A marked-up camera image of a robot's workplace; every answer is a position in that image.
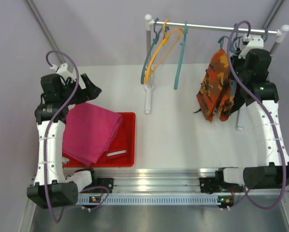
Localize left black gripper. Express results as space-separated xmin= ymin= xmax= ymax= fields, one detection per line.
xmin=60 ymin=73 xmax=101 ymax=105

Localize black trousers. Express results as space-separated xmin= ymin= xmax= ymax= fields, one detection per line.
xmin=228 ymin=54 xmax=246 ymax=116

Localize teal hanger of camouflage trousers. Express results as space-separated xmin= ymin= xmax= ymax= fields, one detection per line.
xmin=218 ymin=35 xmax=234 ymax=51

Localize orange camouflage trousers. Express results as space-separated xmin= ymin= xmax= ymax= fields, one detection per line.
xmin=196 ymin=49 xmax=237 ymax=122

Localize pink trousers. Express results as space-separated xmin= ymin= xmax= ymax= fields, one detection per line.
xmin=62 ymin=103 xmax=122 ymax=166

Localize teal hanger of pink trousers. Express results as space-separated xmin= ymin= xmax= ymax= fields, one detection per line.
xmin=174 ymin=20 xmax=188 ymax=90

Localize orange plastic hanger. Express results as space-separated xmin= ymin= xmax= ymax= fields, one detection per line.
xmin=144 ymin=18 xmax=185 ymax=85

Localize teal hanger of newspaper trousers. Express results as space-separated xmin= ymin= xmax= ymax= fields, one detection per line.
xmin=140 ymin=14 xmax=162 ymax=89

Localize teal hanger of black trousers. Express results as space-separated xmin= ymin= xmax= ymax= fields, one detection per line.
xmin=230 ymin=30 xmax=243 ymax=55

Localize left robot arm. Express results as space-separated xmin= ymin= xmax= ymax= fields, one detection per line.
xmin=27 ymin=73 xmax=102 ymax=209

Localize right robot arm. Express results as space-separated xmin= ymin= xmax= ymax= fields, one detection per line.
xmin=215 ymin=48 xmax=289 ymax=192

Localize empty teal hanger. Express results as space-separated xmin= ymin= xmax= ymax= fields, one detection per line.
xmin=262 ymin=27 xmax=269 ymax=42

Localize white metal clothes rack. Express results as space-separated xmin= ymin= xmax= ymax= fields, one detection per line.
xmin=144 ymin=14 xmax=289 ymax=131

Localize red plastic tray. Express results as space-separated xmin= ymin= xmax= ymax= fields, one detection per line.
xmin=63 ymin=111 xmax=136 ymax=168

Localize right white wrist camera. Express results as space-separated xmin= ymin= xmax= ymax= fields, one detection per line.
xmin=238 ymin=34 xmax=264 ymax=59

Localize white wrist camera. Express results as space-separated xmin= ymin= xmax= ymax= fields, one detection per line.
xmin=50 ymin=63 xmax=76 ymax=81
xmin=238 ymin=34 xmax=264 ymax=59

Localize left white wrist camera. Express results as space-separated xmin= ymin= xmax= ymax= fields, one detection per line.
xmin=50 ymin=63 xmax=76 ymax=81

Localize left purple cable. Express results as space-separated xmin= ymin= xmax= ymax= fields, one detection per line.
xmin=44 ymin=50 xmax=80 ymax=223

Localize purple cable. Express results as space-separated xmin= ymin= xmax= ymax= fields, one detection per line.
xmin=227 ymin=21 xmax=288 ymax=210
xmin=44 ymin=50 xmax=80 ymax=223

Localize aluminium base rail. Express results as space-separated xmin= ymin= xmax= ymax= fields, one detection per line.
xmin=89 ymin=168 xmax=217 ymax=194

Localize perforated cable duct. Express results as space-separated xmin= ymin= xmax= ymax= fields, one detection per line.
xmin=77 ymin=194 xmax=233 ymax=206

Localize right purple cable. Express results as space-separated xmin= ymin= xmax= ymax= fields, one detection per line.
xmin=227 ymin=21 xmax=288 ymax=210

